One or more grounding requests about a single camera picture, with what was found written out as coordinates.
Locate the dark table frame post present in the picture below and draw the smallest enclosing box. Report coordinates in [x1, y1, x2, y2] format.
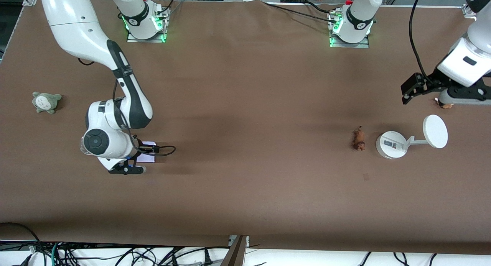
[221, 235, 250, 266]

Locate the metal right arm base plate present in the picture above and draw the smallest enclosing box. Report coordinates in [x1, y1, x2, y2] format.
[127, 6, 168, 43]

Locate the black cable across table edge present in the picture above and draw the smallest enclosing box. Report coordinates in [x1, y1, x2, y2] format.
[263, 1, 339, 24]

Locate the white round stand lamp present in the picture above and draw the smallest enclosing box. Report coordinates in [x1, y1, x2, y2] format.
[376, 115, 448, 159]

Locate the grey green plush toy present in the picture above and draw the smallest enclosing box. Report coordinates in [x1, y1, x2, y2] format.
[32, 91, 62, 114]

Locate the thick black floor cable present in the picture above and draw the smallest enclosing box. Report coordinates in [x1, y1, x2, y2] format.
[0, 222, 47, 266]

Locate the brown lion statue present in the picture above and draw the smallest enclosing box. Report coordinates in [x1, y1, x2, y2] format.
[351, 126, 366, 151]

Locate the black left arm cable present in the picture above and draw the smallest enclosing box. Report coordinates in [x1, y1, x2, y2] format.
[409, 0, 427, 79]

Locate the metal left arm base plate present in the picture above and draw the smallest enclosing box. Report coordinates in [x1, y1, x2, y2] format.
[329, 9, 370, 49]

